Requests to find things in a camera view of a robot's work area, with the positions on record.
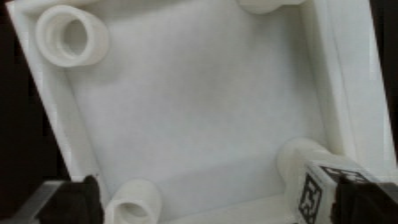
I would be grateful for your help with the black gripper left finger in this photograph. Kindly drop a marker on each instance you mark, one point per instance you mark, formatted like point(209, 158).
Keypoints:
point(64, 203)

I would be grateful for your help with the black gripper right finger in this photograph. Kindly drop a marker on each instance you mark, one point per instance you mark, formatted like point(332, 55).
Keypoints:
point(364, 203)

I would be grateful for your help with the white table leg with tag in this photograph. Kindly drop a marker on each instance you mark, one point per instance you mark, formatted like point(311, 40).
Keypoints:
point(311, 168)

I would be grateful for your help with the white square table top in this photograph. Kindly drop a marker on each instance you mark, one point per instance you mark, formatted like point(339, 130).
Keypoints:
point(183, 85)

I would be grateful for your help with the white fence wall rail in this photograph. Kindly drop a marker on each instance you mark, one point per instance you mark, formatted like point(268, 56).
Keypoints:
point(353, 42)

